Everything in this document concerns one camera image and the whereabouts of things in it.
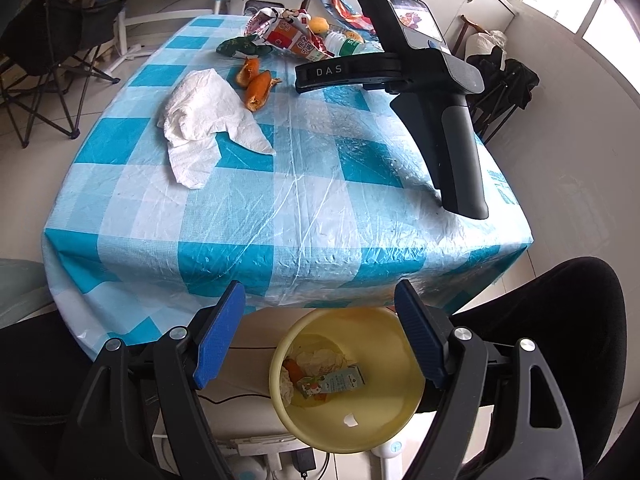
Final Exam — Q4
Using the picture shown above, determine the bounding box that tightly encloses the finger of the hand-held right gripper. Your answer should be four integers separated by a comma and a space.
294, 53, 381, 95

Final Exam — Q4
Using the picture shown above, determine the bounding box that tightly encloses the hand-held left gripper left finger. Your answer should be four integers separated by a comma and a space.
65, 281, 246, 480

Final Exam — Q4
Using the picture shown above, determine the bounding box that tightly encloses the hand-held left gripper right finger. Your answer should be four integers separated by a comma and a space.
394, 280, 583, 480

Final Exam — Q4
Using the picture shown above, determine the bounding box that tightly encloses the clear plastic bottle green label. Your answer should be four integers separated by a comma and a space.
324, 31, 386, 57

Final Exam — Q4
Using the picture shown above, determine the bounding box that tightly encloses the orange white printed packet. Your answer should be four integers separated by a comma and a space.
262, 19, 335, 61

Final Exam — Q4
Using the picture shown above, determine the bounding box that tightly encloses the red white snack bag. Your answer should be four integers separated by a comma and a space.
248, 6, 313, 36

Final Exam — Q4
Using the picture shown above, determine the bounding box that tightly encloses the green snack packet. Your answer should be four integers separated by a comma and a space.
216, 35, 274, 59

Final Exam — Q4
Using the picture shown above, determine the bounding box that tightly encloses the yellow plastic basin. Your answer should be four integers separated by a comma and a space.
269, 307, 426, 453

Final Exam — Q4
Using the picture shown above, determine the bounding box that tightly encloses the small green drink carton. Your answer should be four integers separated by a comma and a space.
299, 366, 365, 397

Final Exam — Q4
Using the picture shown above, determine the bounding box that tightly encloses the white tissue paper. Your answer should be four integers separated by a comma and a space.
157, 69, 277, 190

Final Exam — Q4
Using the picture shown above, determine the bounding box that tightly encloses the black folding chair with clothes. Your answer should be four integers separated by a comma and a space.
467, 45, 541, 145

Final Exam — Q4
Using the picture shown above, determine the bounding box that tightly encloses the wooden chair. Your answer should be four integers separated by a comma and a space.
457, 14, 501, 61

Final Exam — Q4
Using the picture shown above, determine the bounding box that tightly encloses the blue checked plastic tablecloth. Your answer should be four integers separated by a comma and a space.
42, 14, 532, 361

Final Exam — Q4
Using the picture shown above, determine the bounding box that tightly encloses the white power strip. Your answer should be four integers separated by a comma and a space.
215, 432, 313, 461

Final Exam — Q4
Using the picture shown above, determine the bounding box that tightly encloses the white plastic fitting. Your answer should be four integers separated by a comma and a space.
372, 439, 407, 461

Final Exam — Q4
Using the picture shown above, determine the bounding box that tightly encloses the white round gadget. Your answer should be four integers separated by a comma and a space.
220, 460, 273, 480

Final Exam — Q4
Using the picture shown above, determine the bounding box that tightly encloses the person's right leg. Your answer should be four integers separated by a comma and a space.
427, 257, 628, 480

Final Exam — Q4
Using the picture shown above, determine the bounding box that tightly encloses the pale green seat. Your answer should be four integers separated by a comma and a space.
0, 258, 53, 331

